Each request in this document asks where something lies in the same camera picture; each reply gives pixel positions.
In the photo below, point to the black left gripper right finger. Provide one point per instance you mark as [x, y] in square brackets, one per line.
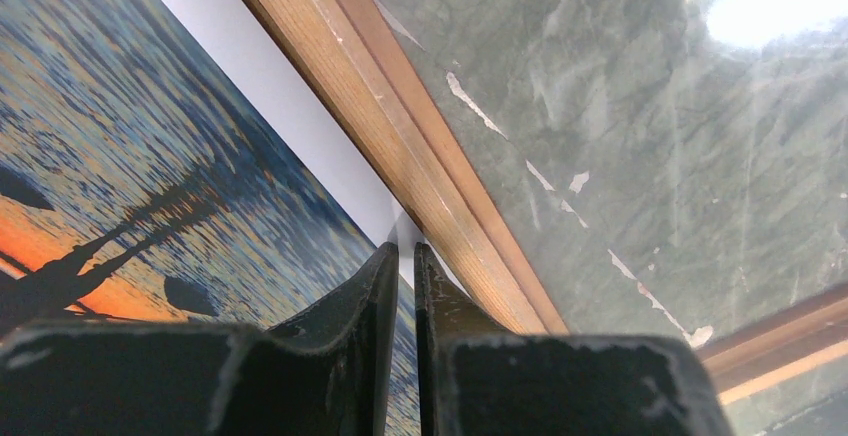
[476, 377]

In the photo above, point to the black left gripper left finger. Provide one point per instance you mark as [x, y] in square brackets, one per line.
[324, 371]

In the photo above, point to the sunset photo print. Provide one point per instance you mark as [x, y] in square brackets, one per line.
[139, 185]

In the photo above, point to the orange wooden picture frame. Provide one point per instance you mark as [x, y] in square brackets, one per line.
[347, 53]

